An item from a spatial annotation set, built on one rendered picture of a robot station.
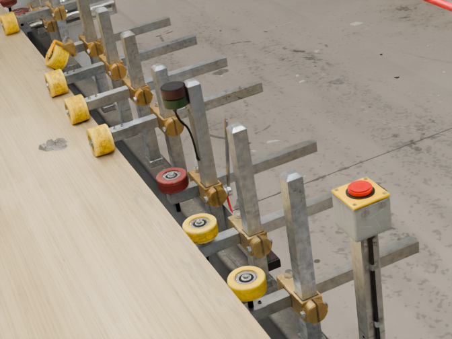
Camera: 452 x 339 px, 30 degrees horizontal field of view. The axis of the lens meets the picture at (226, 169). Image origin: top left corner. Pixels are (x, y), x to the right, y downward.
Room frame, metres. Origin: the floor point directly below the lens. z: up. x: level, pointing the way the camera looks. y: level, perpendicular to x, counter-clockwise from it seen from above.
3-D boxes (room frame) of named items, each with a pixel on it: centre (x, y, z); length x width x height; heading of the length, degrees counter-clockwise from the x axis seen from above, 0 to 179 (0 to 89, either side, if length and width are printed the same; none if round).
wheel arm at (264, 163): (1.95, -0.05, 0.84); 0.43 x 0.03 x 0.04; 110
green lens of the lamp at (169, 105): (1.86, 0.09, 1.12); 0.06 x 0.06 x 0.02
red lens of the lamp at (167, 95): (1.86, 0.09, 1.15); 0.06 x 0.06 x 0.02
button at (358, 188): (1.16, -0.21, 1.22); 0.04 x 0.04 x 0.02
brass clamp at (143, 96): (2.37, 0.22, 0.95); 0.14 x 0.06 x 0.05; 20
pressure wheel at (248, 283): (1.41, 0.00, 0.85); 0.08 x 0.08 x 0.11
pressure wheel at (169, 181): (1.89, 0.14, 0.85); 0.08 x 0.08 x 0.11
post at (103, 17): (2.58, 0.30, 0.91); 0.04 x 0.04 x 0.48; 20
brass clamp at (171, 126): (2.13, 0.14, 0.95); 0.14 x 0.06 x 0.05; 20
